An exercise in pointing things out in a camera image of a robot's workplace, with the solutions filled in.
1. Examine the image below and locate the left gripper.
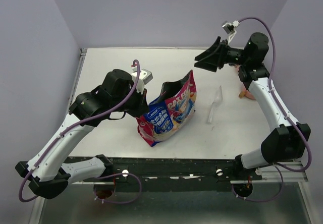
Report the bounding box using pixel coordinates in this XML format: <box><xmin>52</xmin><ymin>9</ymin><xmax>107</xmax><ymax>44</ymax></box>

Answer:
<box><xmin>111</xmin><ymin>84</ymin><xmax>150</xmax><ymax>118</ymax></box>

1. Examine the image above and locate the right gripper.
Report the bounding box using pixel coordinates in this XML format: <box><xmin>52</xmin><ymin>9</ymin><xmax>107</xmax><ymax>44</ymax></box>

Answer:
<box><xmin>193</xmin><ymin>37</ymin><xmax>248</xmax><ymax>74</ymax></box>

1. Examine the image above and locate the cat food bag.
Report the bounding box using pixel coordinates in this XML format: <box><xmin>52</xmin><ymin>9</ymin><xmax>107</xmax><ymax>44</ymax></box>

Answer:
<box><xmin>136</xmin><ymin>70</ymin><xmax>197</xmax><ymax>147</ymax></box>

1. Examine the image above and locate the clear plastic scoop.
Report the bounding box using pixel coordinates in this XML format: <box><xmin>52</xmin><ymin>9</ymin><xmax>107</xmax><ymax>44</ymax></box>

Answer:
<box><xmin>206</xmin><ymin>85</ymin><xmax>223</xmax><ymax>124</ymax></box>

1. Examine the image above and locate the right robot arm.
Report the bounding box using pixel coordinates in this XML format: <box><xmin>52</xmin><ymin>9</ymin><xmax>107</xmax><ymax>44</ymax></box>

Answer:
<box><xmin>194</xmin><ymin>32</ymin><xmax>311</xmax><ymax>180</ymax></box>

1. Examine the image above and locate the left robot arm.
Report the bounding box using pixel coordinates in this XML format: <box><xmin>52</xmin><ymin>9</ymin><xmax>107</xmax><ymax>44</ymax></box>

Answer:
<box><xmin>15</xmin><ymin>67</ymin><xmax>153</xmax><ymax>199</ymax></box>

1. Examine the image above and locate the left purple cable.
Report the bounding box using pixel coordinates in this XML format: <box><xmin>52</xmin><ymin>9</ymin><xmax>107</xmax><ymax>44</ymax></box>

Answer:
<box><xmin>19</xmin><ymin>59</ymin><xmax>141</xmax><ymax>203</ymax></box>

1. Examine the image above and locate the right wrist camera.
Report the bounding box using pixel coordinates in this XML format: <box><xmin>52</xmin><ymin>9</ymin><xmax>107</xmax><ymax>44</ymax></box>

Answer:
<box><xmin>222</xmin><ymin>20</ymin><xmax>240</xmax><ymax>44</ymax></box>

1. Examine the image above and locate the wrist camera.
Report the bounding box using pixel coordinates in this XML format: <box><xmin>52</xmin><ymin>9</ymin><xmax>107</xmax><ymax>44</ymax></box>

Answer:
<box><xmin>222</xmin><ymin>20</ymin><xmax>240</xmax><ymax>44</ymax></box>
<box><xmin>131</xmin><ymin>66</ymin><xmax>153</xmax><ymax>94</ymax></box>

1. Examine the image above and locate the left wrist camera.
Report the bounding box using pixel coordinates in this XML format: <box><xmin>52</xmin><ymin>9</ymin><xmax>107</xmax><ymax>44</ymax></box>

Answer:
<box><xmin>131</xmin><ymin>66</ymin><xmax>153</xmax><ymax>94</ymax></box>

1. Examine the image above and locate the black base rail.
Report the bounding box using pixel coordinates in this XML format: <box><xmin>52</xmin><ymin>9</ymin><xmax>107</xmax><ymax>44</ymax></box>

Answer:
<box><xmin>86</xmin><ymin>157</ymin><xmax>262</xmax><ymax>192</ymax></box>

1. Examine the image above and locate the aluminium frame rail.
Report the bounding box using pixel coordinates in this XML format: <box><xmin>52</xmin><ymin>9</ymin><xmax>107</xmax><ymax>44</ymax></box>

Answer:
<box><xmin>71</xmin><ymin>165</ymin><xmax>307</xmax><ymax>185</ymax></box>

